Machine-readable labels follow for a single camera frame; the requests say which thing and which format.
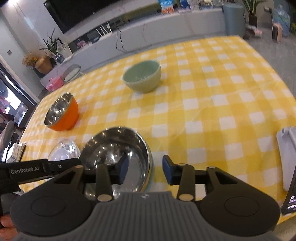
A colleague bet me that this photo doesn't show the smartphone on stand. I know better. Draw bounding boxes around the smartphone on stand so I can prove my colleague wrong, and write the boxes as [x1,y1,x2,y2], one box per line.
[280,169,296,215]

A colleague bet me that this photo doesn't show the yellow white checkered tablecloth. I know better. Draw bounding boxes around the yellow white checkered tablecloth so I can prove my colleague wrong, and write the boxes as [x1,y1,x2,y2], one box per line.
[21,37,295,205]

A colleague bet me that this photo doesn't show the green plant blue vase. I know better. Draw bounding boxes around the green plant blue vase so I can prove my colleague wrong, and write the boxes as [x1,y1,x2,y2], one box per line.
[40,29,65,64]

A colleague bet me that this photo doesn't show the person's hand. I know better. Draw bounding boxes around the person's hand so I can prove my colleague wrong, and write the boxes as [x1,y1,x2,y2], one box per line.
[0,214,18,241]

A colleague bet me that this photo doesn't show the blue snack bag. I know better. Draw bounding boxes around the blue snack bag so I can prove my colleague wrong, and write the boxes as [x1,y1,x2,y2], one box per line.
[158,0,175,15]

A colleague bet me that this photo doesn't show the green ceramic bowl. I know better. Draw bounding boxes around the green ceramic bowl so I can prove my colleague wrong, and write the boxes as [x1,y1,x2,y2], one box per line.
[122,60,162,93]

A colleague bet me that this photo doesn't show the pink space heater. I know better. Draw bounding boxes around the pink space heater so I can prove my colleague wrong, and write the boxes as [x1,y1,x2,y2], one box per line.
[271,23,282,43]

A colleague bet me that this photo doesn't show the grey phone stand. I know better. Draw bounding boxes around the grey phone stand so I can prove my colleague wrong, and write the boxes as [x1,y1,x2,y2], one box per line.
[276,126,295,191]

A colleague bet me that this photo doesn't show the black power cable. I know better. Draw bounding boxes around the black power cable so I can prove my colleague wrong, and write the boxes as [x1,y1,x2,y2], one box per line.
[115,24,149,53]

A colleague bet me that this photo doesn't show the blue water jug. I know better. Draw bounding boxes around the blue water jug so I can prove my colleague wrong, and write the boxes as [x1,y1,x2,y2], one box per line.
[273,4,290,37]

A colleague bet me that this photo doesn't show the orange steel bowl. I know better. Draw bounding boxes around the orange steel bowl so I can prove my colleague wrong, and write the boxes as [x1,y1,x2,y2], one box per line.
[44,92,79,132]

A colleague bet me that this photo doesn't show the blue grey trash bin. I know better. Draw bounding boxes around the blue grey trash bin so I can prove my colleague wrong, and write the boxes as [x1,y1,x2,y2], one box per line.
[223,3,246,38]

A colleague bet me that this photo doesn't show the pink storage box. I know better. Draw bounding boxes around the pink storage box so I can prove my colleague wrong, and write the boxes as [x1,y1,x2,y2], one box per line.
[46,76,64,92]

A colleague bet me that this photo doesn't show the white wifi router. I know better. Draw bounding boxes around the white wifi router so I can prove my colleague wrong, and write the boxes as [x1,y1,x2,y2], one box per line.
[95,22,113,39]

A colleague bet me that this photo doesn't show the blue steel bowl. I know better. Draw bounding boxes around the blue steel bowl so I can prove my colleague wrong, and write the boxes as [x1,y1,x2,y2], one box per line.
[79,126,154,198]

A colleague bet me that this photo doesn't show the potted green plant right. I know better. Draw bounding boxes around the potted green plant right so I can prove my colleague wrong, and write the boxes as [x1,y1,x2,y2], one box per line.
[242,0,265,27]

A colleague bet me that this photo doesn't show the brown vase dried flowers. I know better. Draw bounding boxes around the brown vase dried flowers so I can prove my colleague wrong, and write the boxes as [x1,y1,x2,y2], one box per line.
[22,52,53,78]

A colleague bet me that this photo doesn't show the clear glass floral plate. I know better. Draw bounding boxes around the clear glass floral plate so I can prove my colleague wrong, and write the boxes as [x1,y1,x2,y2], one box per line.
[47,139,80,161]

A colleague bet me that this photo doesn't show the grey tv console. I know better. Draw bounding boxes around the grey tv console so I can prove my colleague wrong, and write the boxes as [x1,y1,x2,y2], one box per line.
[40,9,226,86]

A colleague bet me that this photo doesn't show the black wall television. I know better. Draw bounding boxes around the black wall television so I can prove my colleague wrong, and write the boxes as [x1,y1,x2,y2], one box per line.
[44,0,117,33]

